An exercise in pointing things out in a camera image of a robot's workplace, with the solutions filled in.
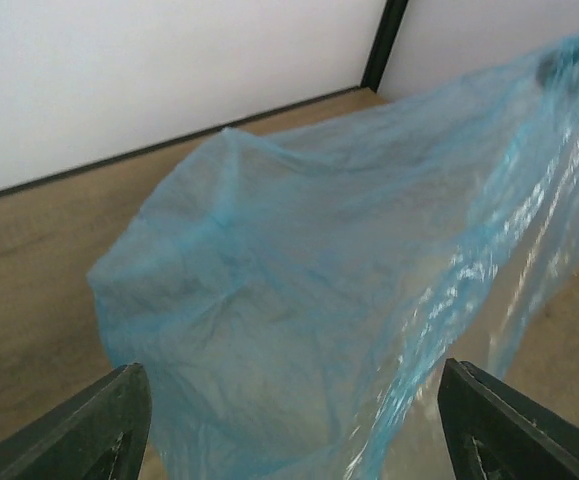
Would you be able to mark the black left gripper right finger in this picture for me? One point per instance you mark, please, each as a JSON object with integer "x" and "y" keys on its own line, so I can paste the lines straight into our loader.
{"x": 493, "y": 431}

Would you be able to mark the black right corner frame post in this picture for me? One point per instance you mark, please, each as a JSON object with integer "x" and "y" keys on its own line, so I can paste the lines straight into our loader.
{"x": 384, "y": 39}

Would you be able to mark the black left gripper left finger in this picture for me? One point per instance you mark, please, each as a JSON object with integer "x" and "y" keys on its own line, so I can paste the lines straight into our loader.
{"x": 99, "y": 433}

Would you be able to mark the blue translucent trash bag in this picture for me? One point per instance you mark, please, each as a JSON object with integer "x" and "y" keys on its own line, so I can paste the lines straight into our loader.
{"x": 293, "y": 297}

